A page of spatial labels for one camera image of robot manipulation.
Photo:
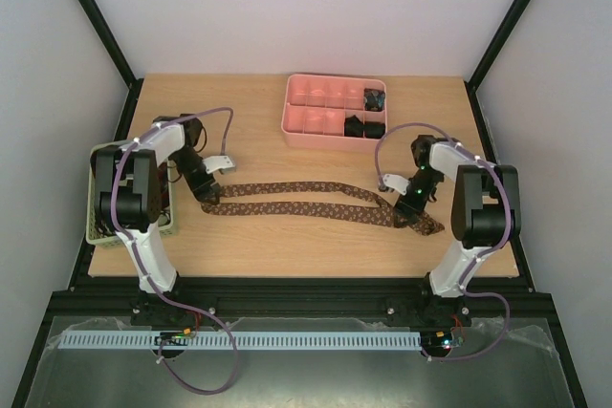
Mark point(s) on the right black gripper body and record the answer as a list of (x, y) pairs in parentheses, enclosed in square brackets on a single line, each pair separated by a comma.
[(404, 210)]

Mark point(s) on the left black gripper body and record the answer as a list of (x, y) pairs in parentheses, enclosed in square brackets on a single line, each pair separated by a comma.
[(186, 158)]

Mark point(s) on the brown floral tie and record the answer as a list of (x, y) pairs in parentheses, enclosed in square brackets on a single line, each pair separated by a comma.
[(375, 211)]

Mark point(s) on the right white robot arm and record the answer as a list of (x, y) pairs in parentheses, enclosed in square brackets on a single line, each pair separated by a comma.
[(485, 214)]

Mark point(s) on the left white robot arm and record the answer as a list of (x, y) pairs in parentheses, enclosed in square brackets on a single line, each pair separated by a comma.
[(129, 196)]

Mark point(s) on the green perforated basket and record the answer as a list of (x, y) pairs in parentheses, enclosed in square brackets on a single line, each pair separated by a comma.
[(96, 234)]

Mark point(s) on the rolled black tie right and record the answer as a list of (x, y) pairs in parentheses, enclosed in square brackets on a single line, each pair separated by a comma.
[(374, 130)]

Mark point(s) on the rolled black tie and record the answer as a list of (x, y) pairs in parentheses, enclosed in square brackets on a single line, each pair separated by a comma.
[(374, 130), (353, 127)]

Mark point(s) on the rolled black tie left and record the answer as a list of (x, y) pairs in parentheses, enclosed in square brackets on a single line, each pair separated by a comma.
[(353, 127)]

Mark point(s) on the rolled blue patterned tie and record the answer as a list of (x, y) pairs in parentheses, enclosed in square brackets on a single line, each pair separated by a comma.
[(373, 100)]

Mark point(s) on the pink compartment organizer box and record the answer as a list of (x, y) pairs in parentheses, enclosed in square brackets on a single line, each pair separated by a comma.
[(316, 106)]

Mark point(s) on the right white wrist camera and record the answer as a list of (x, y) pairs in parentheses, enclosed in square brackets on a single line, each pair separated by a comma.
[(394, 183)]

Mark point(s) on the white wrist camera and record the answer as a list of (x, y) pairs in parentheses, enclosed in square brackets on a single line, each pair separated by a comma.
[(223, 164), (394, 183)]

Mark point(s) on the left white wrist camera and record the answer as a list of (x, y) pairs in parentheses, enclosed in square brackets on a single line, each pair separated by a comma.
[(223, 164)]

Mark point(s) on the black aluminium frame rail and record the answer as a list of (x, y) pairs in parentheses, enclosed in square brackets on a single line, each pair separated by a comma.
[(393, 301)]

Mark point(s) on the light blue cable duct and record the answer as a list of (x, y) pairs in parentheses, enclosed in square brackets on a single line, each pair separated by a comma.
[(242, 341)]

